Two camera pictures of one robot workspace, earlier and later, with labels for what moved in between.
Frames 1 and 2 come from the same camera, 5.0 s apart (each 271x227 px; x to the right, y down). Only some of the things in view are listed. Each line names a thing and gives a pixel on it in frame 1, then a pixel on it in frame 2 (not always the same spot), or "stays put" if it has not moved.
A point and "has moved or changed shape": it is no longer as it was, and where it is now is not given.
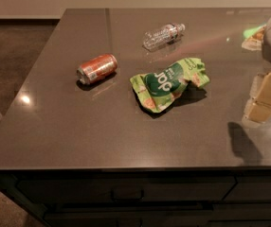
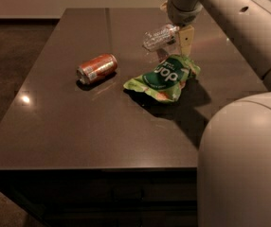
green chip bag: x=158 y=90 has moved or changed shape
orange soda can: x=96 y=68 stays put
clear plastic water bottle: x=163 y=36 stays put
